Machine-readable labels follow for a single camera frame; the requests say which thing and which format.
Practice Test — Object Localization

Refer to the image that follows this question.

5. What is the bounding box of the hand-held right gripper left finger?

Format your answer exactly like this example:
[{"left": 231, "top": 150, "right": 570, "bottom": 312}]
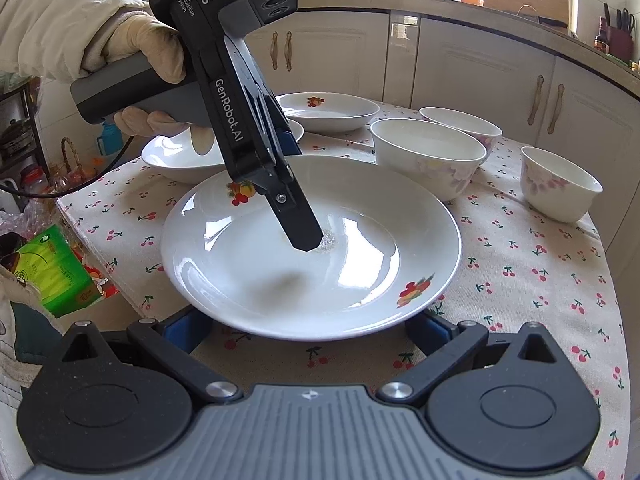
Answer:
[{"left": 60, "top": 305, "right": 242, "bottom": 406}]

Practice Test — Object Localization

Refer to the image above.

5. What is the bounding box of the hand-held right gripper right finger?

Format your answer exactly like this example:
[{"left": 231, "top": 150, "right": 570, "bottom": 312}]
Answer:
[{"left": 377, "top": 311, "right": 558, "bottom": 408}]

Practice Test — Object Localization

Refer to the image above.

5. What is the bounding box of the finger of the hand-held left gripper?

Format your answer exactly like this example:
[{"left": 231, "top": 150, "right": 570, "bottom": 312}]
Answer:
[
  {"left": 260, "top": 177, "right": 324, "bottom": 253},
  {"left": 270, "top": 92, "right": 304, "bottom": 157}
]

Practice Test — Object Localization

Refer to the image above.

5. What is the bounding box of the white fruit print plate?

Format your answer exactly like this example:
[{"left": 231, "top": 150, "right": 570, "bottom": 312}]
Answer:
[
  {"left": 276, "top": 92, "right": 381, "bottom": 134},
  {"left": 160, "top": 155, "right": 462, "bottom": 342},
  {"left": 141, "top": 119, "right": 305, "bottom": 184}
]

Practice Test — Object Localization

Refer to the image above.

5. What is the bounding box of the white floral bowl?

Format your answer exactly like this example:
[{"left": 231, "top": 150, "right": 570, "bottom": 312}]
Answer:
[
  {"left": 370, "top": 118, "right": 488, "bottom": 202},
  {"left": 520, "top": 146, "right": 603, "bottom": 224},
  {"left": 419, "top": 106, "right": 503, "bottom": 161}
]

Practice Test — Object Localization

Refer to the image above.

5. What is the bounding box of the person's left forearm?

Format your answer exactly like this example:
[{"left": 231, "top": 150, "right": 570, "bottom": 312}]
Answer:
[{"left": 0, "top": 0, "right": 151, "bottom": 81}]

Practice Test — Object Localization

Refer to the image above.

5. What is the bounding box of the person's left hand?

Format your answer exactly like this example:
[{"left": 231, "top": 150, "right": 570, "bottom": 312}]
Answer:
[{"left": 81, "top": 6, "right": 216, "bottom": 157}]

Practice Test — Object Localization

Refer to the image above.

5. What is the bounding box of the cherry print tablecloth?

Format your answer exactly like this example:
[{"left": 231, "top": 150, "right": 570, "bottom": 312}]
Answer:
[{"left": 56, "top": 100, "right": 632, "bottom": 480}]

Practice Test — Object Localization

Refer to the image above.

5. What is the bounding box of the green tissue packet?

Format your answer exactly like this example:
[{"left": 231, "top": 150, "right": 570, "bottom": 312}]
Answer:
[{"left": 12, "top": 224, "right": 108, "bottom": 318}]

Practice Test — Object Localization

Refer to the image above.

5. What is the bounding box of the person's light jacket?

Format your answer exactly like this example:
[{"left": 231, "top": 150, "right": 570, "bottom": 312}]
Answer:
[{"left": 0, "top": 265, "right": 66, "bottom": 480}]

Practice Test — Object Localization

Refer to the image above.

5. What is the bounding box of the wicker basket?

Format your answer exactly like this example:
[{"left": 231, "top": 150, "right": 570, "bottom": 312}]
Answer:
[{"left": 50, "top": 137, "right": 98, "bottom": 192}]

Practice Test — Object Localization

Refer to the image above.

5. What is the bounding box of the dark sauce bottle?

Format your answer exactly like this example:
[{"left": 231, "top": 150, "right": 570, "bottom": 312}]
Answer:
[{"left": 594, "top": 16, "right": 610, "bottom": 55}]

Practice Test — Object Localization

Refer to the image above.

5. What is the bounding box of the knife block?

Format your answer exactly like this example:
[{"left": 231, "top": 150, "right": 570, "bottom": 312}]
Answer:
[{"left": 602, "top": 2, "right": 636, "bottom": 61}]

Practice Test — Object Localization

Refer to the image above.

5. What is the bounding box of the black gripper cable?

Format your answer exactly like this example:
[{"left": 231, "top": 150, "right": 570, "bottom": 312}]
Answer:
[{"left": 0, "top": 132, "right": 133, "bottom": 199}]

